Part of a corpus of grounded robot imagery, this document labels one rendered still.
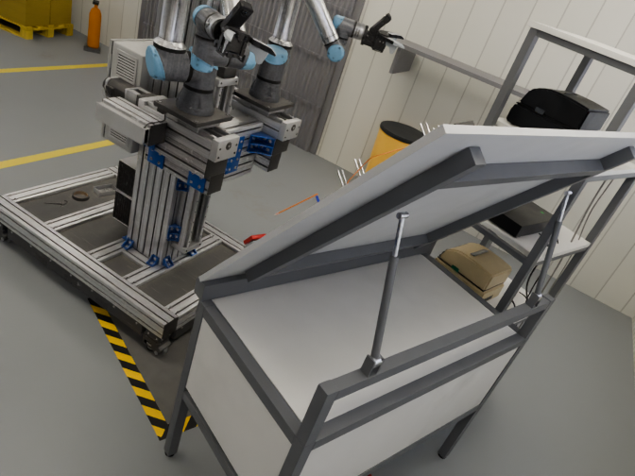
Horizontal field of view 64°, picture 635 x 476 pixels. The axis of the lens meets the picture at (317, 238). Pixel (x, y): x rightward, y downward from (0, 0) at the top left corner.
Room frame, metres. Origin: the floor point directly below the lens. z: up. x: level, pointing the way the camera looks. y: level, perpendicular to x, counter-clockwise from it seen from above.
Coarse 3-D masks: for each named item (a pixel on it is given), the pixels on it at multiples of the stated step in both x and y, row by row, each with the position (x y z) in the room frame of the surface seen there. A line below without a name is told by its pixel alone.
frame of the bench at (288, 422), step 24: (216, 312) 1.26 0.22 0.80; (192, 336) 1.28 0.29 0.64; (216, 336) 1.19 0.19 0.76; (192, 360) 1.26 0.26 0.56; (240, 360) 1.10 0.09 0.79; (480, 360) 1.49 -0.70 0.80; (264, 384) 1.04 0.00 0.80; (408, 384) 1.24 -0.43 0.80; (432, 384) 1.28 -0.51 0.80; (192, 408) 1.21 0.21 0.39; (288, 408) 0.99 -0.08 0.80; (360, 408) 1.08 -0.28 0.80; (384, 408) 1.11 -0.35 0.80; (480, 408) 1.75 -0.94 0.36; (168, 432) 1.28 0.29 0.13; (288, 432) 0.93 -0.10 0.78; (336, 432) 0.97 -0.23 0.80; (432, 432) 1.48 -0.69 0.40; (456, 432) 1.74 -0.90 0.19; (168, 456) 1.27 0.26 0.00; (216, 456) 1.08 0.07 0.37; (288, 456) 0.91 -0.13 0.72
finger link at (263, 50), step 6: (252, 42) 1.52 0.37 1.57; (258, 42) 1.52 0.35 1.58; (252, 48) 1.53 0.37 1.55; (258, 48) 1.53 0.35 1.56; (264, 48) 1.51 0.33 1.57; (270, 48) 1.51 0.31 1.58; (258, 54) 1.53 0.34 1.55; (264, 54) 1.52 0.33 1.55; (270, 54) 1.51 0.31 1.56; (258, 60) 1.52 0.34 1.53
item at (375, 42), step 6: (366, 30) 2.55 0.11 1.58; (378, 30) 2.57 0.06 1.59; (384, 30) 2.62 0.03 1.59; (366, 36) 2.57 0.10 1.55; (372, 36) 2.57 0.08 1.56; (378, 36) 2.56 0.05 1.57; (366, 42) 2.57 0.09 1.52; (372, 42) 2.57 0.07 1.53; (378, 42) 2.56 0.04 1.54; (384, 42) 2.56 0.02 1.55; (372, 48) 2.56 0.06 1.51; (378, 48) 2.57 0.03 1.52; (384, 48) 2.56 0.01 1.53
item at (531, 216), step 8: (520, 208) 2.25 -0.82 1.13; (528, 208) 2.29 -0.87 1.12; (536, 208) 2.33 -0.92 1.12; (496, 216) 2.12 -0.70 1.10; (504, 216) 2.10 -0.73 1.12; (512, 216) 2.11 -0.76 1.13; (520, 216) 2.14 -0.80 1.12; (528, 216) 2.18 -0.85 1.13; (536, 216) 2.21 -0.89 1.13; (544, 216) 2.25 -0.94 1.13; (496, 224) 2.11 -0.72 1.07; (504, 224) 2.09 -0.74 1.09; (512, 224) 2.06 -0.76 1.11; (520, 224) 2.06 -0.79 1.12; (528, 224) 2.09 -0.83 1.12; (536, 224) 2.13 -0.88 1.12; (544, 224) 2.20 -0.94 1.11; (512, 232) 2.05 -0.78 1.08; (520, 232) 2.05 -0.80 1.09; (528, 232) 2.11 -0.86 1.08; (536, 232) 2.17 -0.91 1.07
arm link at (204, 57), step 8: (200, 40) 1.63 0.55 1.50; (208, 40) 1.63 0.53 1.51; (200, 48) 1.63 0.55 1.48; (208, 48) 1.63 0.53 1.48; (192, 56) 1.64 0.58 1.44; (200, 56) 1.63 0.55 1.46; (208, 56) 1.64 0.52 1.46; (216, 56) 1.66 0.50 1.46; (224, 56) 1.67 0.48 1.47; (192, 64) 1.63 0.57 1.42; (200, 64) 1.63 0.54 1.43; (208, 64) 1.64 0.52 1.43; (216, 64) 1.67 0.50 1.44; (224, 64) 1.69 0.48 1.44; (208, 72) 1.65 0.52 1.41
